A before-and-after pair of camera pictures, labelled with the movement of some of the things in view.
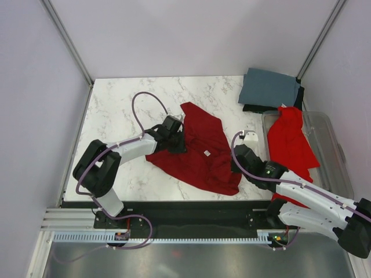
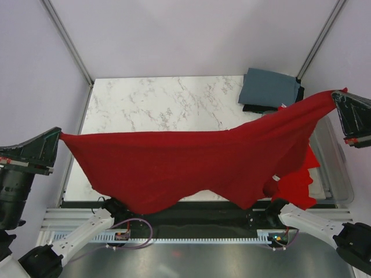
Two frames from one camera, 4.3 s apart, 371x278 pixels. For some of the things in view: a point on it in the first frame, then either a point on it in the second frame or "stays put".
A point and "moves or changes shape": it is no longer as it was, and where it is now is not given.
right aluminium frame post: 333,15 stays put
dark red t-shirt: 208,161 moves or changes shape
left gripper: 181,147 -> 41,149
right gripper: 233,169 -> 355,112
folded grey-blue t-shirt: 261,87 stays put
